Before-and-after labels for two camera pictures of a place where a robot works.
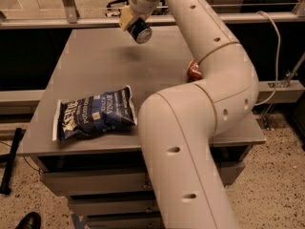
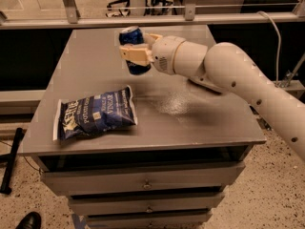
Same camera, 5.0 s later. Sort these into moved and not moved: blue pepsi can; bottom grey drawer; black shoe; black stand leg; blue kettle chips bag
Moved: blue pepsi can
Not moved: blue kettle chips bag; black shoe; black stand leg; bottom grey drawer
